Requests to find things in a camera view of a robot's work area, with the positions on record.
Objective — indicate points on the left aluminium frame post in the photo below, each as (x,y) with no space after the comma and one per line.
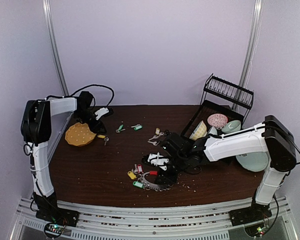
(46,4)

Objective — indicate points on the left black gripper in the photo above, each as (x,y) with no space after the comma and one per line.
(97,126)

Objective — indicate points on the yellow checked bowl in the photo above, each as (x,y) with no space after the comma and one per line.
(199,132)

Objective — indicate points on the pale green bowl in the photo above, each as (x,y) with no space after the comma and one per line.
(232,127)

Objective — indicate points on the red tag on ring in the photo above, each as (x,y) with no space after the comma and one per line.
(139,169)

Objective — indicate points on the green tag on ring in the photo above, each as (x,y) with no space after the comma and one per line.
(138,184)

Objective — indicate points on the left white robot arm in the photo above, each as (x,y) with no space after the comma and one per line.
(36,129)

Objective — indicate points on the key with light green tag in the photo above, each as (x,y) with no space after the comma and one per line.
(137,127)

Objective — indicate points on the aluminium frame post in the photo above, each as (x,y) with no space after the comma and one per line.
(255,29)
(46,4)

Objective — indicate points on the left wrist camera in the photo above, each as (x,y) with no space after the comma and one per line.
(103,112)

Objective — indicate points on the yellow dotted plate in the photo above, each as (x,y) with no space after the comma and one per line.
(79,135)

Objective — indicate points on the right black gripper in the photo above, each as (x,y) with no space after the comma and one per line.
(168,171)

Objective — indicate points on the pink patterned bowl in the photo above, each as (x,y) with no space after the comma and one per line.
(217,120)

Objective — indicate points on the black dish rack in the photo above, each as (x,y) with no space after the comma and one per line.
(220,96)

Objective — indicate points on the key with yellow tag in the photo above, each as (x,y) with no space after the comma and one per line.
(103,137)

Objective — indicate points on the metal keyring with red handle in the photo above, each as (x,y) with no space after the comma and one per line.
(151,181)

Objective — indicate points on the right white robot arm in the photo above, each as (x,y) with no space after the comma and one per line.
(267,146)

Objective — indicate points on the key with dark green tag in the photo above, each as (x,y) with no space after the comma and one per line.
(120,129)

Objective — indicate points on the keys with yellow tag cluster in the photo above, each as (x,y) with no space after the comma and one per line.
(155,140)

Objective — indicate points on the yellow tag on ring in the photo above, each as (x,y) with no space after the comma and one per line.
(131,175)

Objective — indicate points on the pale green plate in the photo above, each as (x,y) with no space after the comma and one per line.
(254,161)

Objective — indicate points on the right aluminium frame post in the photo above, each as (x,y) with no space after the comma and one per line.
(255,29)

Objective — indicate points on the light blue ribbed bowl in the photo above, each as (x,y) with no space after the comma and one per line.
(213,132)

